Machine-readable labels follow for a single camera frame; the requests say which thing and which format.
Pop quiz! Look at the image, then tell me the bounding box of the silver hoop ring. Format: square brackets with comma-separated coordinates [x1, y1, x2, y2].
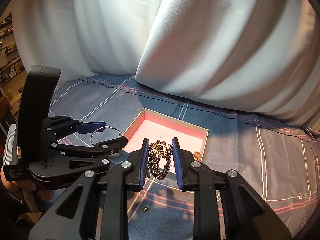
[89, 125, 124, 147]

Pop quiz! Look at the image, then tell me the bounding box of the gold chain necklace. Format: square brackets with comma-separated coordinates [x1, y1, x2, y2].
[146, 137, 174, 181]

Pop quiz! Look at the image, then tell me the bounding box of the person's left hand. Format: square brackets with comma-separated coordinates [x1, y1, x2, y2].
[1, 168, 54, 201]

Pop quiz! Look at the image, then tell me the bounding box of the teal box pink interior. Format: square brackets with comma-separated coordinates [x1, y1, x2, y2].
[109, 107, 209, 183]

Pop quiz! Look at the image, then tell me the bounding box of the grey plaid bed sheet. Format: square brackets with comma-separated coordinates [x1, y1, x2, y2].
[49, 74, 319, 239]

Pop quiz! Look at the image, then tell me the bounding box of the background shelf with items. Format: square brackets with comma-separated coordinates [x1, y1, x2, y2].
[1, 12, 27, 119]

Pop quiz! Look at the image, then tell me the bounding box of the brown leather watch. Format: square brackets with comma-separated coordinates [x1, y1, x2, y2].
[193, 151, 201, 161]

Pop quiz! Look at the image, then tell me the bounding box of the white pillow left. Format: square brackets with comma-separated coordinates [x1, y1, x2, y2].
[12, 0, 161, 85]

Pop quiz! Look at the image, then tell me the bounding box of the white pillow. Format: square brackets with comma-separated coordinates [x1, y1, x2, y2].
[135, 0, 319, 129]
[12, 0, 161, 85]

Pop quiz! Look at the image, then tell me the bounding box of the white pillow right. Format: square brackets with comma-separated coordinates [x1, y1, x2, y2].
[135, 0, 319, 129]

